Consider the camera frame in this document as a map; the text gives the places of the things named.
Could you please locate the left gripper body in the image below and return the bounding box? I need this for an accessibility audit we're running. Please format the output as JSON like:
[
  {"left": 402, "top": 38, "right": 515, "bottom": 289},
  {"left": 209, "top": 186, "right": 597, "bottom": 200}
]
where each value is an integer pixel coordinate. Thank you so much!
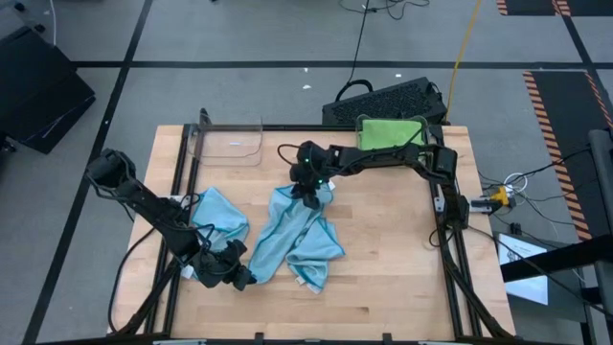
[{"left": 193, "top": 239, "right": 246, "bottom": 288}]

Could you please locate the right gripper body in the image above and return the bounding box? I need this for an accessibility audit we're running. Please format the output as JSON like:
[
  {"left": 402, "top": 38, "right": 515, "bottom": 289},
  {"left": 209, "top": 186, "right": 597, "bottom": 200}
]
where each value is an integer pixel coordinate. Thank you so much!
[{"left": 287, "top": 140, "right": 344, "bottom": 192}]

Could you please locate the blue microfiber towel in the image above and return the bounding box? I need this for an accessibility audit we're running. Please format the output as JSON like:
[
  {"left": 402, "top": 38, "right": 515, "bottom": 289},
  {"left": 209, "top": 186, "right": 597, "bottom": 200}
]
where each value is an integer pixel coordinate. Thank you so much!
[
  {"left": 184, "top": 186, "right": 251, "bottom": 269},
  {"left": 285, "top": 218, "right": 346, "bottom": 294},
  {"left": 247, "top": 183, "right": 336, "bottom": 285}
]

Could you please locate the green microfiber towel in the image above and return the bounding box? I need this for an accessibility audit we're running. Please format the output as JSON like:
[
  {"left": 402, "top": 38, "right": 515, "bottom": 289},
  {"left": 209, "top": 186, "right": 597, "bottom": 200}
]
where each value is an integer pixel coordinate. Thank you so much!
[{"left": 359, "top": 119, "right": 426, "bottom": 150}]

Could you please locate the clear plastic basket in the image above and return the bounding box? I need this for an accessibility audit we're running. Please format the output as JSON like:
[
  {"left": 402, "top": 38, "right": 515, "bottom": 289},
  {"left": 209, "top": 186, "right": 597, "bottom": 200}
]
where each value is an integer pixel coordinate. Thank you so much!
[
  {"left": 188, "top": 110, "right": 264, "bottom": 168},
  {"left": 353, "top": 113, "right": 433, "bottom": 167}
]

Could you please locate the black perforated computer case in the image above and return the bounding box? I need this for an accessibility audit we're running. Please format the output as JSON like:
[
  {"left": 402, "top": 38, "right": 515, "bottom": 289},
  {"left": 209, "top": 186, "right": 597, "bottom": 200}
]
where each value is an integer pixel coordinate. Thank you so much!
[{"left": 321, "top": 76, "right": 450, "bottom": 127}]

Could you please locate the black metal beam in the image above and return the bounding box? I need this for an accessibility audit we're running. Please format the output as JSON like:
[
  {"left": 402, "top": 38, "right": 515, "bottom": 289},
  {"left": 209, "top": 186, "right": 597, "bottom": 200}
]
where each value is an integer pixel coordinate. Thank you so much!
[{"left": 500, "top": 233, "right": 613, "bottom": 284}]

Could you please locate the black equipment case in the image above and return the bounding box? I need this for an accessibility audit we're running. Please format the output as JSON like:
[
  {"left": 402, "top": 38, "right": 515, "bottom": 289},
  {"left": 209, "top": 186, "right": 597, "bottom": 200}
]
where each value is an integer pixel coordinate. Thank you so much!
[{"left": 0, "top": 26, "right": 97, "bottom": 157}]

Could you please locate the black mat with orange stripes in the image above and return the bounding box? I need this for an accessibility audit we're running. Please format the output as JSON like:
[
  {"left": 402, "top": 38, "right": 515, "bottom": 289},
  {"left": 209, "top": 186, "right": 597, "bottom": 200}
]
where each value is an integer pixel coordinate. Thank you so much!
[
  {"left": 495, "top": 0, "right": 613, "bottom": 18},
  {"left": 520, "top": 69, "right": 613, "bottom": 242}
]

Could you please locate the black cable with loop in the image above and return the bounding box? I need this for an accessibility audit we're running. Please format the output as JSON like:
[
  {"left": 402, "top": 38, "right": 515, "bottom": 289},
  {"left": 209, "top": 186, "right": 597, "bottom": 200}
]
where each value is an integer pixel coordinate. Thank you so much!
[{"left": 333, "top": 0, "right": 375, "bottom": 103}]

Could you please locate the white coiled cable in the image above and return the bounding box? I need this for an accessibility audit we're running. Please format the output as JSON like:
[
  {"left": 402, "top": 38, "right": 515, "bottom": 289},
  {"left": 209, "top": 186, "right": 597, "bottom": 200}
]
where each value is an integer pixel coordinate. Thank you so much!
[{"left": 503, "top": 171, "right": 529, "bottom": 194}]

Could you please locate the yellow power cable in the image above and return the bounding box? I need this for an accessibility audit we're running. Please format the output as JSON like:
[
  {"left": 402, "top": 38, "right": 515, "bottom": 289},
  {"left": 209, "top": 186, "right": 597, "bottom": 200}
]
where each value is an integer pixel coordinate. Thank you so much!
[{"left": 443, "top": 0, "right": 484, "bottom": 125}]

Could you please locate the black floor cable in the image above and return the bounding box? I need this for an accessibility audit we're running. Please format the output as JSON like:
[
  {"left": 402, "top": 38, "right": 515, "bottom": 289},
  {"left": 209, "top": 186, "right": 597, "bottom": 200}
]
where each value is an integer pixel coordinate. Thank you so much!
[{"left": 526, "top": 147, "right": 591, "bottom": 174}]

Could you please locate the grey metal post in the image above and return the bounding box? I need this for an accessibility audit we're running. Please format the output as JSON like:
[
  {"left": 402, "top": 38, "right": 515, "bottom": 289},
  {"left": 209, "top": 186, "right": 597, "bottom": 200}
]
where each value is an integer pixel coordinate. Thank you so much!
[{"left": 587, "top": 127, "right": 613, "bottom": 320}]

